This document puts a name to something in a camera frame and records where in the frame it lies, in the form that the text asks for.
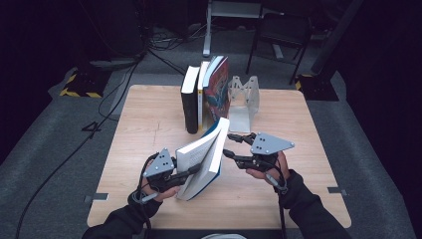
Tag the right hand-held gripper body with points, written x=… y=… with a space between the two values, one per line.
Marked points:
x=268 y=144

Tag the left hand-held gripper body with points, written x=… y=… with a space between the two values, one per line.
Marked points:
x=161 y=164

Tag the metal expandable bookend rack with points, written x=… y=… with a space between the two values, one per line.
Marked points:
x=239 y=121

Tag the thick blue book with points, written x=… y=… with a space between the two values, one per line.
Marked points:
x=205 y=149

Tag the red and blue comic book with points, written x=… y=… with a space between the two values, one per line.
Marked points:
x=217 y=96

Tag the yellow book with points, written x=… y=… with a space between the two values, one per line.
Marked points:
x=200 y=109

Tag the black book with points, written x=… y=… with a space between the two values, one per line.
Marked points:
x=190 y=109

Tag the person's right hand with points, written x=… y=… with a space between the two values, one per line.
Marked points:
x=283 y=169

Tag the person's left hand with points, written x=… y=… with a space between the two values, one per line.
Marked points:
x=159 y=196

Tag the grey tape piece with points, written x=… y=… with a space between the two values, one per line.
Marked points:
x=336 y=191
x=98 y=197

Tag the person's white clothing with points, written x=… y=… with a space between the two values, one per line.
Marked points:
x=224 y=237

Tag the black yellow striped stand base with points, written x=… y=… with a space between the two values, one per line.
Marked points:
x=318 y=89
x=83 y=84

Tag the black chair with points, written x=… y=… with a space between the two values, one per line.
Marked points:
x=282 y=30

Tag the black cabinet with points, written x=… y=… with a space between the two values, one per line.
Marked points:
x=122 y=30

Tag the white metal desk frame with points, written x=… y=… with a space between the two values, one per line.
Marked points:
x=207 y=40

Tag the dark slanted post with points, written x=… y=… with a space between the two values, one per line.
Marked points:
x=335 y=36

